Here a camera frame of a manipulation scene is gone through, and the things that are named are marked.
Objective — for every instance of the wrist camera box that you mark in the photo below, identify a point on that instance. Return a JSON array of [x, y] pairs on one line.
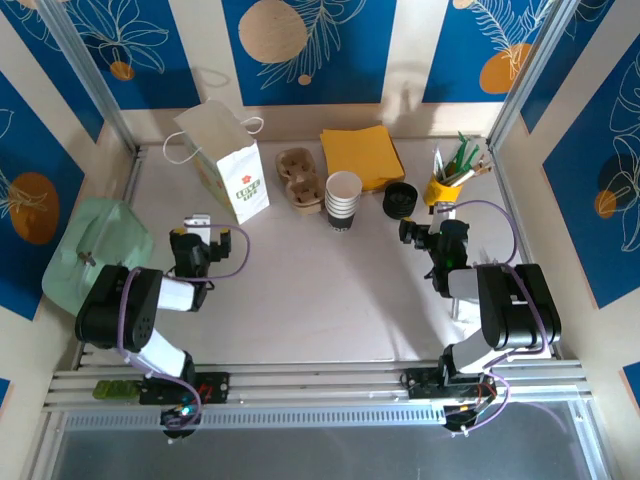
[[446, 211], [197, 226]]

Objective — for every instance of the mint green zipper pouch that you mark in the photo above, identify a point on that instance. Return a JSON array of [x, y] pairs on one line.
[[100, 235]]

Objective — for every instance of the stack of yellow napkins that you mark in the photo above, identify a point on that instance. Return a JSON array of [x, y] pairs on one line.
[[360, 155]]

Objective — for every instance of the stack of black cup lids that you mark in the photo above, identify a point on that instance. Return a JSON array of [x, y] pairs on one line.
[[400, 200]]

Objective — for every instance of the aluminium front rail beam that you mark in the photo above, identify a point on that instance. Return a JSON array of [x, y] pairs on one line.
[[320, 380]]

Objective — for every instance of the black controller board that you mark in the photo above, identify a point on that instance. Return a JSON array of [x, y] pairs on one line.
[[177, 417], [460, 419]]

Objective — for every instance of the stack of cardboard cup carriers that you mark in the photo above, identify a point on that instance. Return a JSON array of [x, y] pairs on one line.
[[300, 192]]

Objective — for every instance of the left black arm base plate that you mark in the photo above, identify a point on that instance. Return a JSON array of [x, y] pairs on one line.
[[215, 387]]

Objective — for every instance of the green plastic block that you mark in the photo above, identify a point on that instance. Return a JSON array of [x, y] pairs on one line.
[[117, 390]]

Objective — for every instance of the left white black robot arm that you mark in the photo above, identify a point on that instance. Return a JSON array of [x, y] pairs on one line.
[[120, 310]]

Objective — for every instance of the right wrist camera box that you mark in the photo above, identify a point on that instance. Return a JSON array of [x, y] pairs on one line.
[[446, 211]]

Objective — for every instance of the green plastic stirrer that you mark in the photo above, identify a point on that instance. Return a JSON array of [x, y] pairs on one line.
[[465, 147], [473, 156]]

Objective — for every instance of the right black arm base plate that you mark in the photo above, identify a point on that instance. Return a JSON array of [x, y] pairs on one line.
[[422, 384]]

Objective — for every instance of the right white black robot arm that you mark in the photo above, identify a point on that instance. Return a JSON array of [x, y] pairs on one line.
[[520, 310]]

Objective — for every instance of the stack of paper cups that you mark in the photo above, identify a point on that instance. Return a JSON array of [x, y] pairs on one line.
[[342, 210]]

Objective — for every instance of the floral white paper bag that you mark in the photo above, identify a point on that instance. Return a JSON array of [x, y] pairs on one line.
[[240, 170]]

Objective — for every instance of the wooden stirrer stick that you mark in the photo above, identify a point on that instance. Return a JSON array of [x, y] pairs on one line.
[[475, 169]]

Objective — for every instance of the aluminium frame post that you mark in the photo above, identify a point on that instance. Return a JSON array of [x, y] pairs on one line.
[[85, 70], [530, 70]]

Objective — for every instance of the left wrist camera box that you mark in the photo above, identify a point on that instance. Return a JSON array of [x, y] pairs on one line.
[[197, 226]]

